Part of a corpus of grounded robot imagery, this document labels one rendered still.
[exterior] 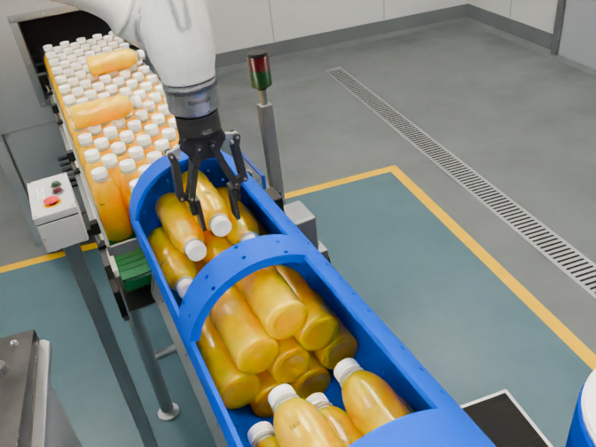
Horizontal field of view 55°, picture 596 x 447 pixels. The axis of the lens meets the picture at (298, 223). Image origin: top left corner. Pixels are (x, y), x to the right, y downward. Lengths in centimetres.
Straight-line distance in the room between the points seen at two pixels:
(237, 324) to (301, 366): 13
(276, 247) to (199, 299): 14
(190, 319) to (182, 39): 43
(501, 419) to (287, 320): 127
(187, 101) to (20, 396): 56
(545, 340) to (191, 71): 194
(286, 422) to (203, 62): 55
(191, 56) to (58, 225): 67
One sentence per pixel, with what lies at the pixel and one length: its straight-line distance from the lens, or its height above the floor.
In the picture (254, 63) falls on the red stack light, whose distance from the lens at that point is 171.
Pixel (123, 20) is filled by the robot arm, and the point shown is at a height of 154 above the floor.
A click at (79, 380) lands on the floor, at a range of 262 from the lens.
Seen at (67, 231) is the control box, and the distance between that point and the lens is 147.
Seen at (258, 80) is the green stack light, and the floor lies 119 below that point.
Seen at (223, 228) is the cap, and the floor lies 115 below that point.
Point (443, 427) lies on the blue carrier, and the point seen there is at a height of 122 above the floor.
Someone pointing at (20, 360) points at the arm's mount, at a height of 104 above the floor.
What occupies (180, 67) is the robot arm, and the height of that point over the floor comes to 149.
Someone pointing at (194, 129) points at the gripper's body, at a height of 138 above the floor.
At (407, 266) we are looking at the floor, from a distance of 282.
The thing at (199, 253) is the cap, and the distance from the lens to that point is 114.
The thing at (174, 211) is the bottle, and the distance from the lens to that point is 121.
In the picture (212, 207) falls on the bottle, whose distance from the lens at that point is 113.
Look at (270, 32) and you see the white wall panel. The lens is 573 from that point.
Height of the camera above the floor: 176
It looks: 34 degrees down
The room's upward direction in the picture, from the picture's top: 7 degrees counter-clockwise
